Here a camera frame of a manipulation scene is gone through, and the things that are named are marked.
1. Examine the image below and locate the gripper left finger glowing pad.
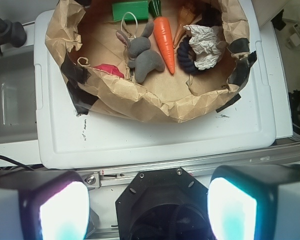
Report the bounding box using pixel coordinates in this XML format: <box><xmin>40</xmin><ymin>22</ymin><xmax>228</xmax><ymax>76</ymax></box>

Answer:
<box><xmin>0</xmin><ymin>170</ymin><xmax>90</xmax><ymax>240</ymax></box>

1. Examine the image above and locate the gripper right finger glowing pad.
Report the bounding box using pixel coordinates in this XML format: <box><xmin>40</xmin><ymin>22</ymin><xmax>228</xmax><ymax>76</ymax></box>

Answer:
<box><xmin>207</xmin><ymin>164</ymin><xmax>300</xmax><ymax>240</ymax></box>

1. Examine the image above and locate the red paper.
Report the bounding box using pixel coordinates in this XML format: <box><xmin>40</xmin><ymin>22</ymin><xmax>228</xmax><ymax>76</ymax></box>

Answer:
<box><xmin>93</xmin><ymin>63</ymin><xmax>125</xmax><ymax>79</ymax></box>

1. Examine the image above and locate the white crumpled paper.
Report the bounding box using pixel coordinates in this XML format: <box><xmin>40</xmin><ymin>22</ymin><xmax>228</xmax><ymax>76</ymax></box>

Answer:
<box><xmin>183</xmin><ymin>24</ymin><xmax>227</xmax><ymax>71</ymax></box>

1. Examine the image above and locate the white plastic bin lid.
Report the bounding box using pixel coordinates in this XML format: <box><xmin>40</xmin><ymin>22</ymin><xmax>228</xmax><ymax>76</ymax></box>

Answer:
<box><xmin>34</xmin><ymin>0</ymin><xmax>277</xmax><ymax>169</ymax></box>

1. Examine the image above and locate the grey clear storage bin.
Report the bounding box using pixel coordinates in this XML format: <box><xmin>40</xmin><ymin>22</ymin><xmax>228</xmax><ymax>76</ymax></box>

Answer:
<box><xmin>0</xmin><ymin>45</ymin><xmax>38</xmax><ymax>144</ymax></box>

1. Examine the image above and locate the grey plush bunny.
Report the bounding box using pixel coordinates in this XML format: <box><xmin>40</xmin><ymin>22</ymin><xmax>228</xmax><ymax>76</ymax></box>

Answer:
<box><xmin>115</xmin><ymin>21</ymin><xmax>165</xmax><ymax>84</ymax></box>

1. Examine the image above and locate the brown paper bag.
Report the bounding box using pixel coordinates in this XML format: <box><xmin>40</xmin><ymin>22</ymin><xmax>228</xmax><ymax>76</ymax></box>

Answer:
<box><xmin>45</xmin><ymin>0</ymin><xmax>257</xmax><ymax>123</ymax></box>

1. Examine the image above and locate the orange toy carrot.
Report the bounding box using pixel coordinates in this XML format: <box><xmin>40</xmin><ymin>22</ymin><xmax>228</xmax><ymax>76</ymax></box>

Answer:
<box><xmin>148</xmin><ymin>0</ymin><xmax>175</xmax><ymax>75</ymax></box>

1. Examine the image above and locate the brown cone shell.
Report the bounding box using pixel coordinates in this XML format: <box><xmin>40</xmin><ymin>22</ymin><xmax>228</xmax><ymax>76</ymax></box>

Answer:
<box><xmin>173</xmin><ymin>4</ymin><xmax>196</xmax><ymax>49</ymax></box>

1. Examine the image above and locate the white loop band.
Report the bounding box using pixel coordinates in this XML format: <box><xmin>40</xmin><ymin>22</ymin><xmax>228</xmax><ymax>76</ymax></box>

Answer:
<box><xmin>120</xmin><ymin>11</ymin><xmax>139</xmax><ymax>40</ymax></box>

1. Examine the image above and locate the green block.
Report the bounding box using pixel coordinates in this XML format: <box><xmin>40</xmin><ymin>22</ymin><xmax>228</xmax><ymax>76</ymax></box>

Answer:
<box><xmin>111</xmin><ymin>0</ymin><xmax>149</xmax><ymax>22</ymax></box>

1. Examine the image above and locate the black cable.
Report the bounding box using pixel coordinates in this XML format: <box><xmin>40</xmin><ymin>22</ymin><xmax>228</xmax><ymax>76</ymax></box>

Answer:
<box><xmin>0</xmin><ymin>154</ymin><xmax>35</xmax><ymax>171</ymax></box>

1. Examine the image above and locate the aluminium rail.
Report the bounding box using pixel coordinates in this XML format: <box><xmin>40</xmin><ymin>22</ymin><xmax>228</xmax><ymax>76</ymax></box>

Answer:
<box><xmin>77</xmin><ymin>142</ymin><xmax>300</xmax><ymax>190</ymax></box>

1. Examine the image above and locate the black octagonal mount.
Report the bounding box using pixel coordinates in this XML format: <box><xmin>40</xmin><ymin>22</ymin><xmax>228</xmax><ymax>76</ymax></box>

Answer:
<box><xmin>115</xmin><ymin>167</ymin><xmax>216</xmax><ymax>240</ymax></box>

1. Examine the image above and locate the dark blue rope ring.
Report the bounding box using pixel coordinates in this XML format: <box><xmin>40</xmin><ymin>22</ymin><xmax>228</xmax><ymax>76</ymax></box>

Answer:
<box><xmin>177</xmin><ymin>36</ymin><xmax>200</xmax><ymax>75</ymax></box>

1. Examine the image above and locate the black knob handle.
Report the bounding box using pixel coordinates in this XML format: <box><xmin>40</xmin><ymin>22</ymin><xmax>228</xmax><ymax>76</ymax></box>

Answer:
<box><xmin>0</xmin><ymin>18</ymin><xmax>27</xmax><ymax>56</ymax></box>

